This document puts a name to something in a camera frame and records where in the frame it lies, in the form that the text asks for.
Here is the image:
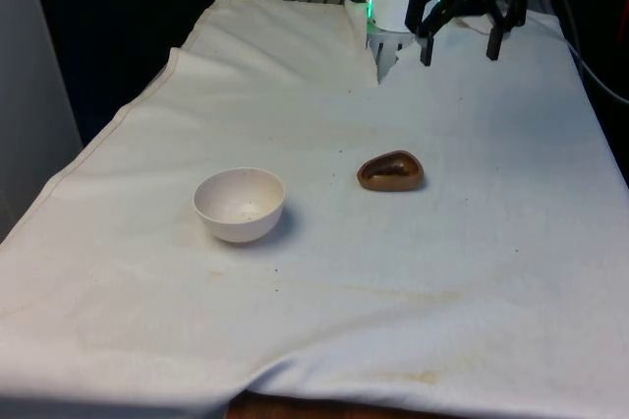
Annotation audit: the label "coffee beans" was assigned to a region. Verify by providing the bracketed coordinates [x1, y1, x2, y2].
[367, 154, 419, 180]

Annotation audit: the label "white bowl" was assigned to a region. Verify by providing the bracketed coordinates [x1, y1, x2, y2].
[192, 167, 287, 244]

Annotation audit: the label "grey cable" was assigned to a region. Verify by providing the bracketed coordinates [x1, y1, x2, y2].
[548, 0, 629, 102]

